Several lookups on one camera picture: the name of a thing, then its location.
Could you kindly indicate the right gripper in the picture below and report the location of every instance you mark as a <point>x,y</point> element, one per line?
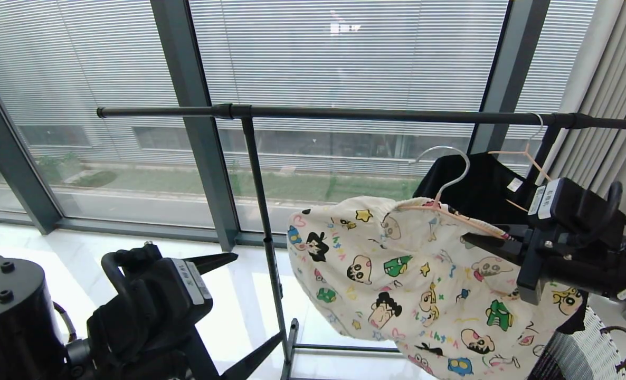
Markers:
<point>587,269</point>

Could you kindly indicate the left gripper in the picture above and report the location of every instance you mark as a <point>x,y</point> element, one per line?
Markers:
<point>144,364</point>

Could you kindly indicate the pink clothes hanger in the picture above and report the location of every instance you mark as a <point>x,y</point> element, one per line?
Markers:
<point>527,153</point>
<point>453,182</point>

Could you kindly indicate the black garment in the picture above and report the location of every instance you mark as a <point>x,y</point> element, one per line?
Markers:
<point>476,184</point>

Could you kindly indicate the cream printed garment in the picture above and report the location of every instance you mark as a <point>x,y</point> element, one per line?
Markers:
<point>424,285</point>

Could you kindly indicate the white laundry basket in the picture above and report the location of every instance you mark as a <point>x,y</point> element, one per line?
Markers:
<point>587,353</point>

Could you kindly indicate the black clothes rack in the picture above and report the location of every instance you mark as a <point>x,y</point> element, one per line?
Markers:
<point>371,113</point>

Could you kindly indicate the beige curtain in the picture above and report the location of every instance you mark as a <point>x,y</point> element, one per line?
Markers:
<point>608,105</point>

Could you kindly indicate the window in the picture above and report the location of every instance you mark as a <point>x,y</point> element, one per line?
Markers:
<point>344,63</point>

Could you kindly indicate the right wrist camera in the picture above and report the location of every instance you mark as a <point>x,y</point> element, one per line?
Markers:
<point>571,211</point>

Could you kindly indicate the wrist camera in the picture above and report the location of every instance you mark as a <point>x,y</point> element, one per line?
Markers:
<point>571,211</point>
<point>154,301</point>

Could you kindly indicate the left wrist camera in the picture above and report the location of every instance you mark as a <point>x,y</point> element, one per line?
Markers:
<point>154,301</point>

